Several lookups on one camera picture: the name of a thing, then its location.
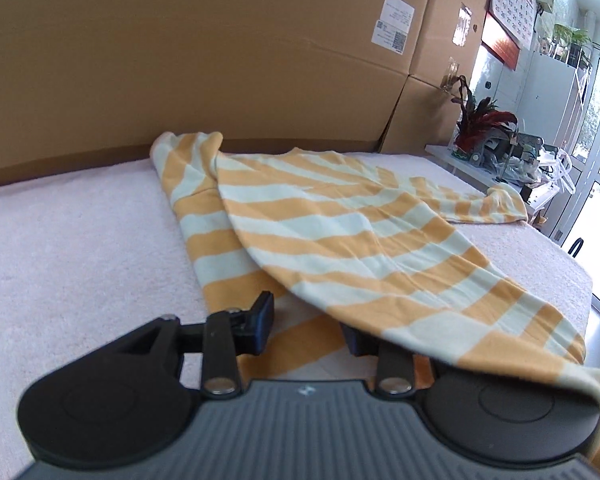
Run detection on pink towel mat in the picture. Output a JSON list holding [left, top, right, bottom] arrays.
[[0, 150, 594, 480]]

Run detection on orange white striped sweater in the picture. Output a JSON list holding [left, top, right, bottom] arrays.
[[149, 130, 600, 480]]

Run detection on right lower cardboard box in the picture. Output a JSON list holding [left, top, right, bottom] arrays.
[[379, 76, 462, 155]]

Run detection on white shipping label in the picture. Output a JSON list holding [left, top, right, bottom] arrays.
[[370, 0, 415, 55]]

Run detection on white shelf unit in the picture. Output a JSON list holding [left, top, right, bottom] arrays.
[[517, 51, 588, 152]]

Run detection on wall calendar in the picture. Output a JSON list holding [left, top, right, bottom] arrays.
[[481, 0, 535, 70]]

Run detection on large centre cardboard box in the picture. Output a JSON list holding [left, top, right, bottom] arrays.
[[0, 0, 427, 185]]

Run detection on right upper cardboard box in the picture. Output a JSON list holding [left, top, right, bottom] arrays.
[[410, 0, 488, 88]]

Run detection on white side table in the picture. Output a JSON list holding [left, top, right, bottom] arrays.
[[425, 144, 560, 224]]

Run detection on red leafed potted plant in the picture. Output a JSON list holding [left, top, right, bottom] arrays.
[[452, 75, 518, 157]]

